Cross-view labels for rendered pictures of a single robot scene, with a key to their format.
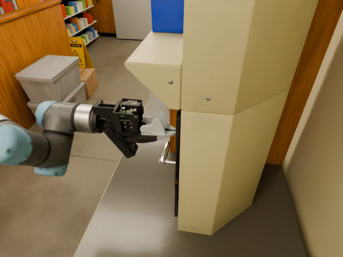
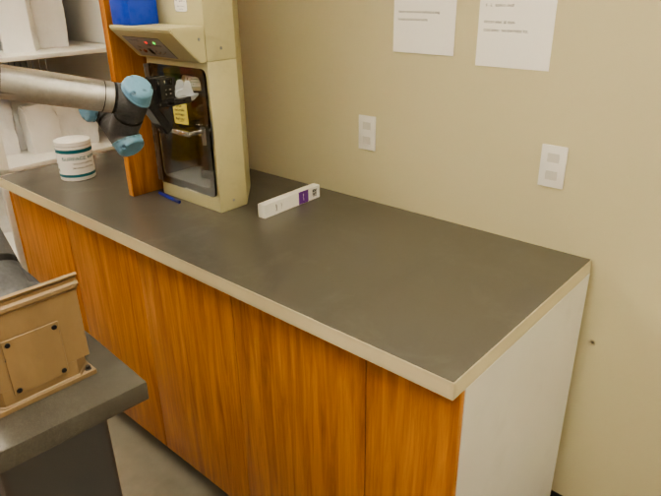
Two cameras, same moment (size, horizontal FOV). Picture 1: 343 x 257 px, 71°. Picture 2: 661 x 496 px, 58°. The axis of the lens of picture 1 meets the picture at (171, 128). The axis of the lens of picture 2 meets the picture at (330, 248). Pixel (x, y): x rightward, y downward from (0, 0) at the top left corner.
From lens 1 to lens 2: 1.58 m
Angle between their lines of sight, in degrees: 51
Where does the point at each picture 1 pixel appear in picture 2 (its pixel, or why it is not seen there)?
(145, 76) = (183, 37)
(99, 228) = (159, 240)
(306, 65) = not seen: hidden behind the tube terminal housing
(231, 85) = (230, 34)
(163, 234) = (214, 218)
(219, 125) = (230, 69)
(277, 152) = not seen: hidden behind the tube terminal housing
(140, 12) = not seen: outside the picture
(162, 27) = (138, 20)
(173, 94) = (201, 49)
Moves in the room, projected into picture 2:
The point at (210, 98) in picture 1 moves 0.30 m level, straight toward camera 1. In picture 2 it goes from (221, 47) to (293, 53)
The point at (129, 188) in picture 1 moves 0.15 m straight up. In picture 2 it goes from (142, 221) to (134, 175)
